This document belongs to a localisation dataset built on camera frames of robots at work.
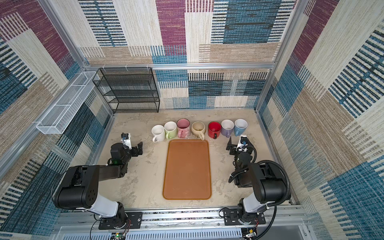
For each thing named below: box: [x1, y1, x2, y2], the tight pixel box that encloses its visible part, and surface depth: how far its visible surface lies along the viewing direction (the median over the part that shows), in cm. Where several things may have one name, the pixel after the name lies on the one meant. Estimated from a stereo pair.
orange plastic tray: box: [162, 139, 212, 200], surface depth 91 cm
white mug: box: [151, 124, 165, 143], surface depth 99 cm
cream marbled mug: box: [191, 121, 206, 141], surface depth 101 cm
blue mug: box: [234, 118, 248, 137], surface depth 101 cm
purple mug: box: [221, 119, 235, 138], surface depth 104 cm
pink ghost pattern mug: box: [176, 118, 191, 139], surface depth 101 cm
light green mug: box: [164, 121, 178, 139], surface depth 100 cm
